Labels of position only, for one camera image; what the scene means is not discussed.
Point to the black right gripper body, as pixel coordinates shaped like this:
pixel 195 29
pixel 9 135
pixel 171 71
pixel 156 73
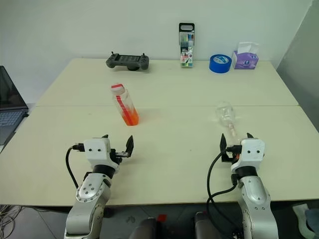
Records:
pixel 230 155

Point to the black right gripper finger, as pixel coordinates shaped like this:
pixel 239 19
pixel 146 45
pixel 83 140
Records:
pixel 222 145
pixel 249 136

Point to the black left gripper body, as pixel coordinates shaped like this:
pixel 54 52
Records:
pixel 118 155

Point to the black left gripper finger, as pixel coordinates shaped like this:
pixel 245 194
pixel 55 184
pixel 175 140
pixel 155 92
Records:
pixel 105 136
pixel 129 145

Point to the clear wine glass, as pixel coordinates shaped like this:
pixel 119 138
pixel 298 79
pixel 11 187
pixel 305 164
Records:
pixel 225 113

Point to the bottle with orange liquid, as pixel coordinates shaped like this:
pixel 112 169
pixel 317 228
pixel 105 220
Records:
pixel 125 107

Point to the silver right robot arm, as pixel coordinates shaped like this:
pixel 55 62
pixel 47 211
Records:
pixel 256 196

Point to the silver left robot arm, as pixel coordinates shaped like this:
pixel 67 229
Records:
pixel 87 191

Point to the dark rounded shape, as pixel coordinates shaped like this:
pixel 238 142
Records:
pixel 205 226
pixel 145 229

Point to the purple tissue box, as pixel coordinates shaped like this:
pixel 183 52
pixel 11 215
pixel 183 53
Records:
pixel 245 61

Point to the small red object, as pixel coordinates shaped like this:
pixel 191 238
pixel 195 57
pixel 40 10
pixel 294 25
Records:
pixel 162 218

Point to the blue tape roll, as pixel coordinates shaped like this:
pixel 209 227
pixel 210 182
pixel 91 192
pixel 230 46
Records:
pixel 219 66

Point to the grey partition panel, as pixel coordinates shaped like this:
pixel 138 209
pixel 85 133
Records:
pixel 301 62

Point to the marker pen pack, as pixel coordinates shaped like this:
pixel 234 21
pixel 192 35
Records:
pixel 186 49

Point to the grey laptop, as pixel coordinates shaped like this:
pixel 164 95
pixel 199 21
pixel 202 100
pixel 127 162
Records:
pixel 8 99

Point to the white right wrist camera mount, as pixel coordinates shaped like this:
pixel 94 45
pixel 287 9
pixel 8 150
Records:
pixel 251 155

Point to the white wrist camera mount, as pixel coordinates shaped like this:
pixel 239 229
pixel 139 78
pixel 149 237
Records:
pixel 96 154
pixel 251 155

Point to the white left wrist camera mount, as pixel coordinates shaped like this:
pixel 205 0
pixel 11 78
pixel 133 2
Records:
pixel 96 154

